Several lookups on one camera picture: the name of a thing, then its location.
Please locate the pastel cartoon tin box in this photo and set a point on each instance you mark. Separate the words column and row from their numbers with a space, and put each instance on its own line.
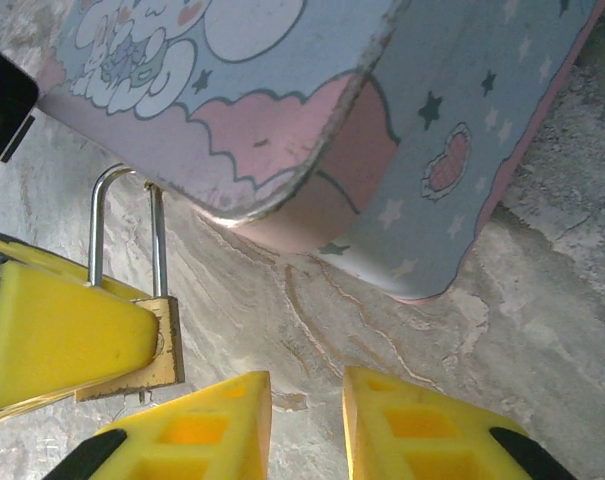
column 282, row 100

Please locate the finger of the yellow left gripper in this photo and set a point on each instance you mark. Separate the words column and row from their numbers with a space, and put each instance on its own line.
column 67, row 335

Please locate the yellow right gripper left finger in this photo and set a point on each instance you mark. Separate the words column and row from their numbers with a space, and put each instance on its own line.
column 197, row 430

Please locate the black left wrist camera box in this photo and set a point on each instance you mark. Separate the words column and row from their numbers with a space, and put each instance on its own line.
column 2, row 110

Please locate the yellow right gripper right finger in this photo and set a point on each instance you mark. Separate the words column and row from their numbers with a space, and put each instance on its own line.
column 422, row 430

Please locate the brass padlock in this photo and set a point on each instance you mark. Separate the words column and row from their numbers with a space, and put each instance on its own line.
column 169, row 345

